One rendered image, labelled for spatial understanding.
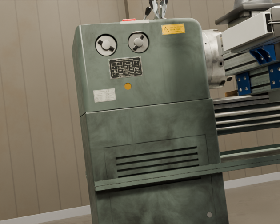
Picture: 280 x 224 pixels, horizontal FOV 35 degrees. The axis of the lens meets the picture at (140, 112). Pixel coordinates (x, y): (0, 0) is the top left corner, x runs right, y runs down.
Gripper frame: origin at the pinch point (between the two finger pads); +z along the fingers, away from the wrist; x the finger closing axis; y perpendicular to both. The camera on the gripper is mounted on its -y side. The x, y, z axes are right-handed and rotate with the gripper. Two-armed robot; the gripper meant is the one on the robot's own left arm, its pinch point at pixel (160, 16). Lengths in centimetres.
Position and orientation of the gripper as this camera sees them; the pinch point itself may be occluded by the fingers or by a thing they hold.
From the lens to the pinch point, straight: 222.2
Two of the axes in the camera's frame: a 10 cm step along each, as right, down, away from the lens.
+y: 1.9, -0.6, -9.8
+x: 9.7, -1.2, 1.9
